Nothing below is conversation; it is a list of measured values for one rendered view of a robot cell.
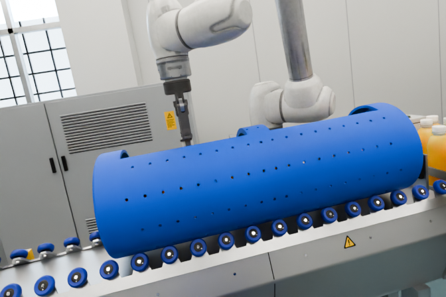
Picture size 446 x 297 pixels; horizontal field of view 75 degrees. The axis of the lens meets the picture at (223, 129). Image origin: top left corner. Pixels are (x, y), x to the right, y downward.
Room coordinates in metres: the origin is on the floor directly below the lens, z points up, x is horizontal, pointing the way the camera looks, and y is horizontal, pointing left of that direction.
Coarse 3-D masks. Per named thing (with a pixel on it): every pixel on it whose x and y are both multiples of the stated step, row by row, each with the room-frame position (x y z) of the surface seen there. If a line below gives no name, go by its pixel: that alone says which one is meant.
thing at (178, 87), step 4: (176, 80) 0.78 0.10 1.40; (180, 80) 0.78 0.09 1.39; (184, 80) 0.79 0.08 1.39; (188, 80) 0.80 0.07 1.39; (164, 84) 0.79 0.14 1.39; (168, 84) 0.78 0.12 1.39; (172, 84) 0.78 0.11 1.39; (176, 84) 0.78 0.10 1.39; (180, 84) 0.78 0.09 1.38; (184, 84) 0.79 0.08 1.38; (188, 84) 0.80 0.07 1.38; (164, 88) 0.80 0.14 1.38; (168, 88) 0.78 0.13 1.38; (172, 88) 0.78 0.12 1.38; (176, 88) 0.78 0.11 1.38; (180, 88) 0.78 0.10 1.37; (184, 88) 0.78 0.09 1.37; (188, 88) 0.80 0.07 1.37; (168, 92) 0.79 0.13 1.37; (172, 92) 0.78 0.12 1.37; (176, 92) 0.78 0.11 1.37; (180, 92) 0.78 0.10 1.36; (184, 92) 0.80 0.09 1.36; (176, 96) 0.78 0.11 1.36; (180, 96) 0.78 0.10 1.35; (176, 100) 0.78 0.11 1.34; (184, 100) 0.78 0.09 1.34
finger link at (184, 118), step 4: (184, 104) 0.75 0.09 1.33; (180, 108) 0.75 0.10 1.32; (180, 112) 0.76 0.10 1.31; (184, 112) 0.76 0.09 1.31; (180, 116) 0.76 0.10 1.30; (184, 116) 0.76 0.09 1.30; (180, 120) 0.76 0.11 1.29; (184, 120) 0.76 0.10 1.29; (188, 120) 0.76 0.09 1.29; (184, 124) 0.76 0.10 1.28; (188, 124) 0.76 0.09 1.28; (184, 128) 0.76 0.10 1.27; (188, 128) 0.76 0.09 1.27; (184, 132) 0.76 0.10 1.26; (188, 132) 0.76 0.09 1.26; (184, 136) 0.76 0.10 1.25
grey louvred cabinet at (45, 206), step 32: (96, 96) 2.23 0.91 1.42; (128, 96) 2.25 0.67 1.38; (160, 96) 2.26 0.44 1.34; (0, 128) 2.20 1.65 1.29; (32, 128) 2.21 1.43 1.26; (64, 128) 2.22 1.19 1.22; (96, 128) 2.22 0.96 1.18; (128, 128) 2.24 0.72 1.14; (160, 128) 2.25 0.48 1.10; (192, 128) 2.27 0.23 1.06; (0, 160) 2.20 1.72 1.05; (32, 160) 2.21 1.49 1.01; (64, 160) 2.20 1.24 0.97; (0, 192) 2.19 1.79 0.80; (32, 192) 2.20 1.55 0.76; (64, 192) 2.22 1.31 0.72; (0, 224) 2.19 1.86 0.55; (32, 224) 2.20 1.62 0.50; (64, 224) 2.21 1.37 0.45; (96, 224) 2.22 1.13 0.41
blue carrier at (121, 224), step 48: (240, 144) 0.75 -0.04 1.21; (288, 144) 0.74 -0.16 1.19; (336, 144) 0.75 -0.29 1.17; (384, 144) 0.76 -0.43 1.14; (96, 192) 0.65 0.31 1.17; (144, 192) 0.66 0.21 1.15; (192, 192) 0.67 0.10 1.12; (240, 192) 0.68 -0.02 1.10; (288, 192) 0.70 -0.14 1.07; (336, 192) 0.74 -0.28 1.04; (384, 192) 0.80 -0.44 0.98; (144, 240) 0.66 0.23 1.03; (192, 240) 0.72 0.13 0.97
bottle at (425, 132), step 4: (420, 128) 1.09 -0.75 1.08; (424, 128) 1.07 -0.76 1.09; (428, 128) 1.06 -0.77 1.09; (420, 132) 1.07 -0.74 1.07; (424, 132) 1.06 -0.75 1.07; (428, 132) 1.05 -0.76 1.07; (420, 136) 1.07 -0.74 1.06; (424, 136) 1.06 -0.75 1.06; (428, 136) 1.05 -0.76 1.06; (424, 140) 1.06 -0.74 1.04; (424, 144) 1.06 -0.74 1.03; (424, 148) 1.06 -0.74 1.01; (424, 152) 1.06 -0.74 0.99
